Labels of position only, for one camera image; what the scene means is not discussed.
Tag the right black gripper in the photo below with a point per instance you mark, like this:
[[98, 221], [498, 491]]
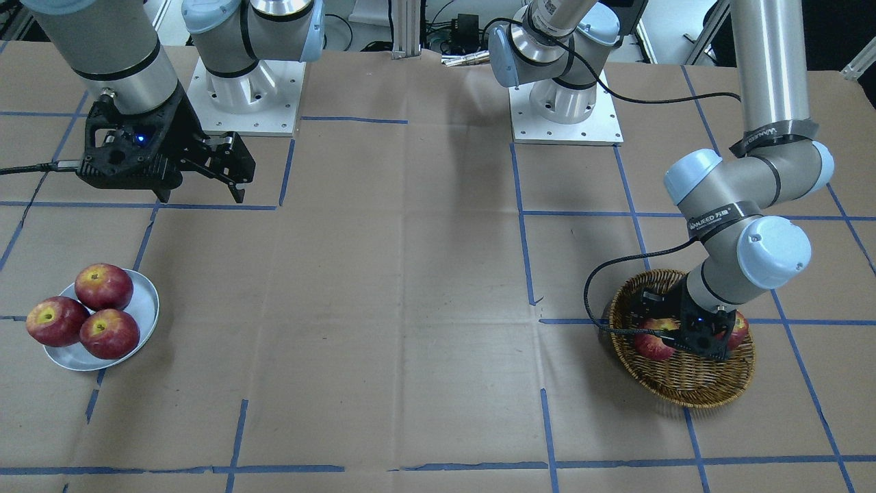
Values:
[[183, 130]]

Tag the red apple in basket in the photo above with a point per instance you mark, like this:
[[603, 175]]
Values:
[[740, 330]]

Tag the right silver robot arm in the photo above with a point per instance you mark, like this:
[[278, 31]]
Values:
[[111, 44]]

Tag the red apple plate back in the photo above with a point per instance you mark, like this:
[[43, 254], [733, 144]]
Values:
[[103, 286]]

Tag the red apple plate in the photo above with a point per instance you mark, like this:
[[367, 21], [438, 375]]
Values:
[[110, 334], [56, 322], [103, 286]]

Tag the aluminium frame post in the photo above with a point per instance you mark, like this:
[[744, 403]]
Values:
[[405, 20]]

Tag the red apple plate front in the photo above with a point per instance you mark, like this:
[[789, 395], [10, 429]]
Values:
[[110, 334]]

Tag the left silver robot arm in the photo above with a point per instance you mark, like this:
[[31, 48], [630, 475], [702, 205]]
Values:
[[560, 47]]

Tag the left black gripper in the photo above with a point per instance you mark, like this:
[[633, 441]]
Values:
[[650, 306]]

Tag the red yellow apple carried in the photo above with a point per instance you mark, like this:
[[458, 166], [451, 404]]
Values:
[[651, 346]]

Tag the woven wicker basket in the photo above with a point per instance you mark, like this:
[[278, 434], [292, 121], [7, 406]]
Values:
[[684, 379]]

